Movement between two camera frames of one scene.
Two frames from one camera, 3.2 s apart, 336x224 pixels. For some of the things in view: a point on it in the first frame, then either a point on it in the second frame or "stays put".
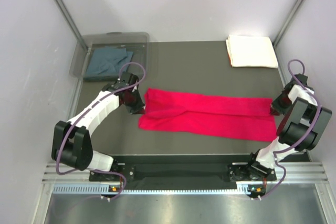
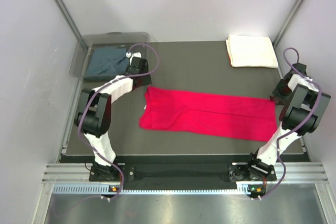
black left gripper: x=138 y=108 -> x=146 y=81
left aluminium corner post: x=63 y=9 stays put
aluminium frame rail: x=291 y=173 stays put
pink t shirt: x=209 y=116 stays put
